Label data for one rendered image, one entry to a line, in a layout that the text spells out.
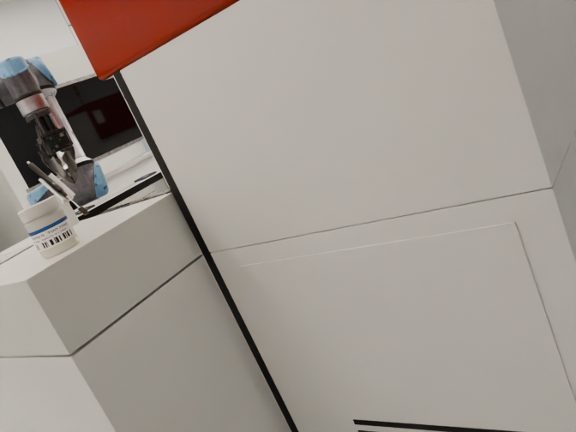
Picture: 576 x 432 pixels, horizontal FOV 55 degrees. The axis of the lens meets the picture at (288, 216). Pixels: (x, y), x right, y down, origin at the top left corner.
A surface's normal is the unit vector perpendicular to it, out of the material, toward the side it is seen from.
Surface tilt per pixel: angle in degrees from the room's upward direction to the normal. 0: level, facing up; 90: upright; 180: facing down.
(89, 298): 90
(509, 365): 90
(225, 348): 90
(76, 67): 90
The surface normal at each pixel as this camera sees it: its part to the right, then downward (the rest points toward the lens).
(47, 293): 0.76, -0.17
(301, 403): -0.51, 0.43
